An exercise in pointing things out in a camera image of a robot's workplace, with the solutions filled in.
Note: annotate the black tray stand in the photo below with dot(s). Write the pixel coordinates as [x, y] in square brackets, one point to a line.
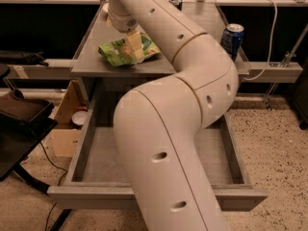
[24, 123]

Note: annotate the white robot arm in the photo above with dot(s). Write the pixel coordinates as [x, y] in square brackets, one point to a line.
[155, 123]

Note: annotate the green rice chip bag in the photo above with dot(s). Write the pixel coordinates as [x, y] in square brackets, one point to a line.
[118, 53]

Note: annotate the silver energy drink can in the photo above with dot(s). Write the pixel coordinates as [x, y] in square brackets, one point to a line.
[177, 4]

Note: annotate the metal rail frame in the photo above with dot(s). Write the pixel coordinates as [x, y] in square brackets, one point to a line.
[274, 73]

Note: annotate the white bowl in box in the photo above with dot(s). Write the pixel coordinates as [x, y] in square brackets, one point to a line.
[79, 118]

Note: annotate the grey cabinet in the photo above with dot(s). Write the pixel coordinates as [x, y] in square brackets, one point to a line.
[96, 55]

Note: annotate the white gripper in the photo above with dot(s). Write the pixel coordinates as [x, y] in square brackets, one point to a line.
[124, 23]

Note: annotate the blue soda can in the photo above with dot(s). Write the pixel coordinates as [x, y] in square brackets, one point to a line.
[232, 38]

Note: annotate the white bowl on cabinet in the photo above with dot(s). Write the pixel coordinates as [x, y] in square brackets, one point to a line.
[106, 7]

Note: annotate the cardboard box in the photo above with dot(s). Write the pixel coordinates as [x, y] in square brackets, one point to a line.
[66, 134]

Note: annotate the open grey top drawer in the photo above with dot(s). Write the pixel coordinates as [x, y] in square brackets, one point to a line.
[96, 178]

